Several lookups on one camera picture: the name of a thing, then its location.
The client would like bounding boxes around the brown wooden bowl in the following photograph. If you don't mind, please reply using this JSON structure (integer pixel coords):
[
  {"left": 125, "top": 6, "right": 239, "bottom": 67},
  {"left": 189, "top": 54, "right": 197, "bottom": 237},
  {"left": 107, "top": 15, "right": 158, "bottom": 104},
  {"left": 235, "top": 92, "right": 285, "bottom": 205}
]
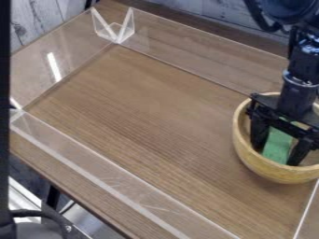
[{"left": 233, "top": 98, "right": 319, "bottom": 185}]

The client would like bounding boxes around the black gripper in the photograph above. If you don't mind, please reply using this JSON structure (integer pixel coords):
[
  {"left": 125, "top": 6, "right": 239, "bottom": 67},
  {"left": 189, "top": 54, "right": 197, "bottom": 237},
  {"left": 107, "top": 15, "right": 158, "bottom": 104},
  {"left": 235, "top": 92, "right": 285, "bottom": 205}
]
[{"left": 247, "top": 70, "right": 319, "bottom": 166}]

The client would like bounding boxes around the black table leg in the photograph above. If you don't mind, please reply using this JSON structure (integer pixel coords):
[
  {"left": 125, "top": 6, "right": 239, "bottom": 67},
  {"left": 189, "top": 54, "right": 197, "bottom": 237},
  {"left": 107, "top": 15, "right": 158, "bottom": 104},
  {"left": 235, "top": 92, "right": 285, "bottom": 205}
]
[{"left": 47, "top": 186, "right": 62, "bottom": 210}]

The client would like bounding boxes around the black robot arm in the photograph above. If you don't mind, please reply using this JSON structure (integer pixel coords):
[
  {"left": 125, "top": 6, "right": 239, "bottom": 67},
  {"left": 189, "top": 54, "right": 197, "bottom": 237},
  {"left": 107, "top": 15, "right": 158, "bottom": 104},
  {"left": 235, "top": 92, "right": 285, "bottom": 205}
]
[{"left": 243, "top": 0, "right": 319, "bottom": 166}]

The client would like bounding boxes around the clear acrylic tray wall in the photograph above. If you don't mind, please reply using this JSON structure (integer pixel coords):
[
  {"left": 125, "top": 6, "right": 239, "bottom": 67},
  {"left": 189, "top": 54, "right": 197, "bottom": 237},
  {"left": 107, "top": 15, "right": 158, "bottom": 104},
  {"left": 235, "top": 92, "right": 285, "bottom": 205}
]
[{"left": 11, "top": 8, "right": 319, "bottom": 239}]

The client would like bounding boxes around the clear acrylic corner bracket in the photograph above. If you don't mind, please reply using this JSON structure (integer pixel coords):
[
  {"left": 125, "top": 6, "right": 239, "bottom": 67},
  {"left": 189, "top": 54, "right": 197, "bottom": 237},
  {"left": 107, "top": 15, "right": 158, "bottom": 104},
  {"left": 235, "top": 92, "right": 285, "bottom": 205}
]
[{"left": 90, "top": 7, "right": 135, "bottom": 44}]

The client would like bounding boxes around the black cable bottom left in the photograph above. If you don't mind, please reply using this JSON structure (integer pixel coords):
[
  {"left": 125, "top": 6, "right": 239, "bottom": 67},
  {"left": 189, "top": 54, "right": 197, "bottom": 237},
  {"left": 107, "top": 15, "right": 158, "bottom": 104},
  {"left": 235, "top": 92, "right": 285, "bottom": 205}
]
[{"left": 10, "top": 208, "right": 70, "bottom": 239}]

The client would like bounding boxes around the green rectangular block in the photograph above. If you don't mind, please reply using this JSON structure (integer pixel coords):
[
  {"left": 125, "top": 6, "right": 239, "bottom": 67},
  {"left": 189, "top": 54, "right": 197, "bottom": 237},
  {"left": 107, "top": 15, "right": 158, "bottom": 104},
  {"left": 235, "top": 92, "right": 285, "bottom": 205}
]
[{"left": 262, "top": 126, "right": 294, "bottom": 164}]

